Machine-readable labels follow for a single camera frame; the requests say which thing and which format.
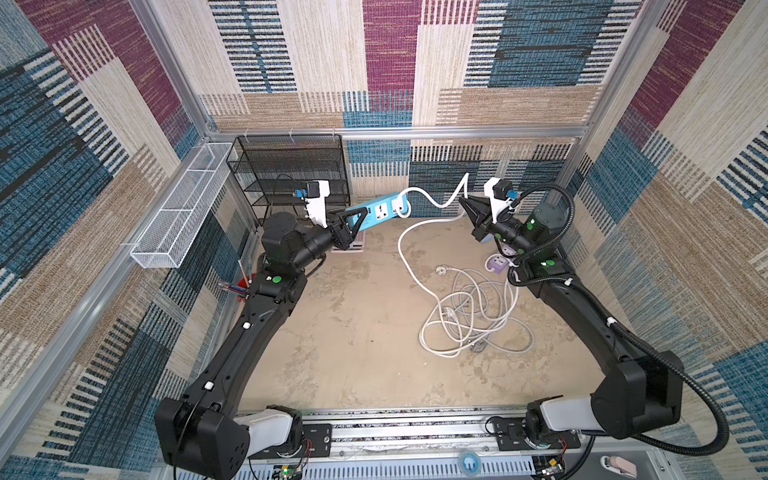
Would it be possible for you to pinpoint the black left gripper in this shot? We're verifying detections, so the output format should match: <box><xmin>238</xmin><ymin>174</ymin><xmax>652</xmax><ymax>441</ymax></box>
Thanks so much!
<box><xmin>291</xmin><ymin>206</ymin><xmax>368</xmax><ymax>276</ymax></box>

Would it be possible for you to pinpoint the teal power strip with cord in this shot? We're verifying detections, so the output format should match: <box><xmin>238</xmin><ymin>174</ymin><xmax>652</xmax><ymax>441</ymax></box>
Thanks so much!
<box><xmin>349</xmin><ymin>173</ymin><xmax>469</xmax><ymax>308</ymax></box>

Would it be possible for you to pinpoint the purple power strip with cord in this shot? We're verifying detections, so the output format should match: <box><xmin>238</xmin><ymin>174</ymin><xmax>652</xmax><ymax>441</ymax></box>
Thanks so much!
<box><xmin>411</xmin><ymin>265</ymin><xmax>535</xmax><ymax>359</ymax></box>

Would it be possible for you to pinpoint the white power strip cord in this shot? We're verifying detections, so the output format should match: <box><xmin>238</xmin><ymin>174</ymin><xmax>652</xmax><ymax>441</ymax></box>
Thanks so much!
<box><xmin>449</xmin><ymin>269</ymin><xmax>535</xmax><ymax>354</ymax></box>

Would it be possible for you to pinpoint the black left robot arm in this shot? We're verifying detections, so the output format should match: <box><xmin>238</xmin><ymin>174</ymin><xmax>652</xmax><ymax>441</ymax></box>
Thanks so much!
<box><xmin>155</xmin><ymin>207</ymin><xmax>368</xmax><ymax>479</ymax></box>

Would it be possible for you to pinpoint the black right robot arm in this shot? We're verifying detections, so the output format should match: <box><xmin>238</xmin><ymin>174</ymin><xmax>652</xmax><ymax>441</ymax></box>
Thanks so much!
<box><xmin>459</xmin><ymin>196</ymin><xmax>683</xmax><ymax>444</ymax></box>

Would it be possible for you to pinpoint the pink calculator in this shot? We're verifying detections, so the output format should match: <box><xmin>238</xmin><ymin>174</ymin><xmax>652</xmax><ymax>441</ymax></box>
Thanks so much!
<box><xmin>331</xmin><ymin>231</ymin><xmax>365</xmax><ymax>253</ymax></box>

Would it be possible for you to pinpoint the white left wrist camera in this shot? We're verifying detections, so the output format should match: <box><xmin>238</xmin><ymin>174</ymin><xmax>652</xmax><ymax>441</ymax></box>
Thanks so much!
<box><xmin>294</xmin><ymin>180</ymin><xmax>330</xmax><ymax>228</ymax></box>

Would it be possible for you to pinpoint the black wire mesh shelf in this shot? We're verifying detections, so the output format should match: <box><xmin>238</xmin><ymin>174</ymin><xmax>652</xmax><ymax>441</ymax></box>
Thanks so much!
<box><xmin>226</xmin><ymin>134</ymin><xmax>351</xmax><ymax>224</ymax></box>

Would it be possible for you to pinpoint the white wire mesh basket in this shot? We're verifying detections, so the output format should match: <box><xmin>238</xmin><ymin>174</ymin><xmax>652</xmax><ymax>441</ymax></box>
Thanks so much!
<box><xmin>130</xmin><ymin>143</ymin><xmax>231</xmax><ymax>269</ymax></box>

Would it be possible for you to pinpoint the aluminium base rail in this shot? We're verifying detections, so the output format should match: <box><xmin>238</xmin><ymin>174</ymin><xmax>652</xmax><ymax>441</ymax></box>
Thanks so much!
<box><xmin>149</xmin><ymin>404</ymin><xmax>661</xmax><ymax>480</ymax></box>

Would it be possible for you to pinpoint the black corrugated cable conduit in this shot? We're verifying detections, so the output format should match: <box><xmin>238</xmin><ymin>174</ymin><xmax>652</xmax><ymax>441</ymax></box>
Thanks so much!
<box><xmin>507</xmin><ymin>182</ymin><xmax>731</xmax><ymax>457</ymax></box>

